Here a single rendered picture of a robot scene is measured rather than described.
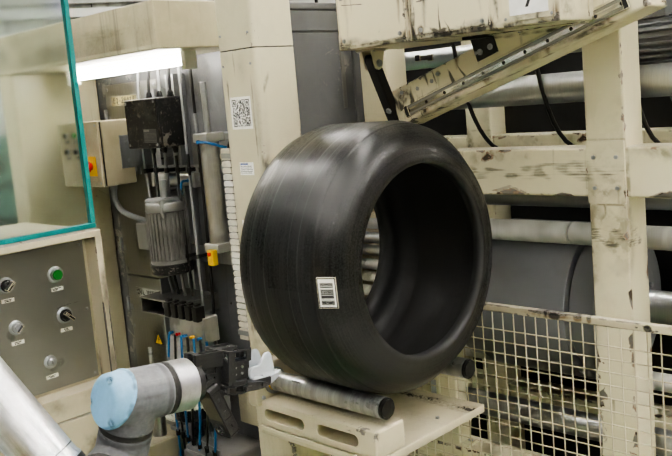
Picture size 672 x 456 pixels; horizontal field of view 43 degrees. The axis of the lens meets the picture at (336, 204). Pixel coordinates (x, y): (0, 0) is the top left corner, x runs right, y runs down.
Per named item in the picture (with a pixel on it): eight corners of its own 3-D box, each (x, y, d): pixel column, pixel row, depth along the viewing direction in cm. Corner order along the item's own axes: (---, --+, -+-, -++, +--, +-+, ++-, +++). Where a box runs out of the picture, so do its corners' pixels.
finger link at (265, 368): (290, 348, 163) (252, 356, 157) (290, 379, 164) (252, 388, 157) (279, 346, 165) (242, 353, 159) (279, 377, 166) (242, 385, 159)
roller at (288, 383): (262, 383, 194) (272, 365, 196) (274, 393, 197) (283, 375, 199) (377, 413, 170) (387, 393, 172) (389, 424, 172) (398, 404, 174)
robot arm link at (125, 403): (82, 416, 143) (91, 362, 140) (146, 401, 152) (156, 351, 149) (110, 445, 137) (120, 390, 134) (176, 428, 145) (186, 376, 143)
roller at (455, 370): (348, 351, 214) (354, 335, 215) (358, 358, 217) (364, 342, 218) (461, 374, 189) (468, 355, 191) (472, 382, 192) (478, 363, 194)
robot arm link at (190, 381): (182, 419, 144) (150, 407, 151) (205, 413, 148) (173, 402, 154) (181, 366, 144) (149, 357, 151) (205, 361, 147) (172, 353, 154)
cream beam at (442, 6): (337, 52, 210) (332, -9, 208) (403, 49, 227) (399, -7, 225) (559, 21, 167) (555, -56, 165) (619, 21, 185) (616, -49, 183)
